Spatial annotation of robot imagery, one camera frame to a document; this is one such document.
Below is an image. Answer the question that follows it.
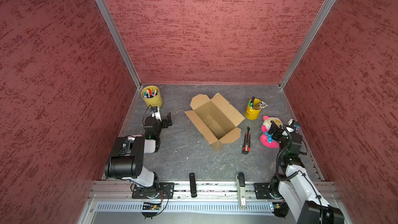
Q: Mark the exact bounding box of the white yellow toy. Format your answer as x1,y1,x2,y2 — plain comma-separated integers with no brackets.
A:
260,115,283,148

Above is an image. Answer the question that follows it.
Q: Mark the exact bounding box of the red black utility knife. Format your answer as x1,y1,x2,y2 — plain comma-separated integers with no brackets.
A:
242,127,251,155

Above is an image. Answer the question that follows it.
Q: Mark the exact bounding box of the brown cardboard express box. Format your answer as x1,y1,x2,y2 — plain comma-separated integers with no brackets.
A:
185,93,245,151

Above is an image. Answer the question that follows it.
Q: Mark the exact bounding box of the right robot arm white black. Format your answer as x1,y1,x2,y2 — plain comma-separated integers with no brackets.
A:
268,120,345,224

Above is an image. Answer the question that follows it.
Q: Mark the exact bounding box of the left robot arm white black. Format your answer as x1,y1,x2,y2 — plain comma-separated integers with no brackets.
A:
104,113,173,195

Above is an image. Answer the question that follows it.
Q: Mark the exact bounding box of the yellow pen cup right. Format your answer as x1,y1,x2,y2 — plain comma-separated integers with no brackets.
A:
245,96,267,120

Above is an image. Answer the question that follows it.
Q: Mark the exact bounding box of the yellow pen cup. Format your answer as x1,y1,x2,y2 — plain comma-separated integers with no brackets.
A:
141,86,163,108
245,96,267,120

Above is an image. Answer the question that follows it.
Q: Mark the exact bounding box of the yellow pen cup left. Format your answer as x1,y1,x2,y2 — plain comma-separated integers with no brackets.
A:
141,86,163,108

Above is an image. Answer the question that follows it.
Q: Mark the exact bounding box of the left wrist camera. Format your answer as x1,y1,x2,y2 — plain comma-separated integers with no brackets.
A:
150,106,162,121

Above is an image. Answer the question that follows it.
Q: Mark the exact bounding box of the grey black clamp handle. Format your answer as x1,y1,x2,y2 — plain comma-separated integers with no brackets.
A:
236,172,247,209

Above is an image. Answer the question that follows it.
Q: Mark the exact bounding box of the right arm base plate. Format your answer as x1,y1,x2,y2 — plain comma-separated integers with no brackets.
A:
254,183,282,200

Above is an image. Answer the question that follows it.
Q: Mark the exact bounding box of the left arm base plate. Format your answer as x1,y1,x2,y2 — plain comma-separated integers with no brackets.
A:
132,182,175,200

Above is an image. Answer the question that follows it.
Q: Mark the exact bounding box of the aluminium frame rail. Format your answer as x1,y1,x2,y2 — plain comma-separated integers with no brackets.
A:
89,180,341,203

